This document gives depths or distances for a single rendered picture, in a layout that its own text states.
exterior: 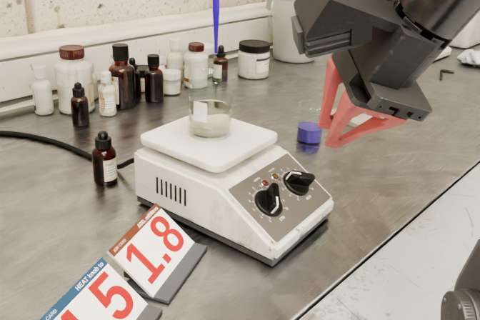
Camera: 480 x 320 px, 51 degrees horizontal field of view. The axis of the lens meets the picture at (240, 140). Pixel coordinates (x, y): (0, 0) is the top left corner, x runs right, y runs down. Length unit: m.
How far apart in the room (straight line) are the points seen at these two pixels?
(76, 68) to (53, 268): 0.42
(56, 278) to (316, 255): 0.26
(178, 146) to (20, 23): 0.49
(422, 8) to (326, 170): 0.35
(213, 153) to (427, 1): 0.26
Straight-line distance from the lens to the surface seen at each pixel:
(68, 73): 0.88
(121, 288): 0.47
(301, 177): 0.56
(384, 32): 0.44
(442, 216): 0.67
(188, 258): 0.53
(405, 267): 0.56
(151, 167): 0.58
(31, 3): 0.98
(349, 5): 0.40
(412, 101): 0.47
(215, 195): 0.52
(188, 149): 0.55
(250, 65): 1.08
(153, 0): 1.12
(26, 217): 0.63
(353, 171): 0.73
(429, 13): 0.44
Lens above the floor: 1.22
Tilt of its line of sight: 24 degrees down
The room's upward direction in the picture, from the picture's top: 3 degrees clockwise
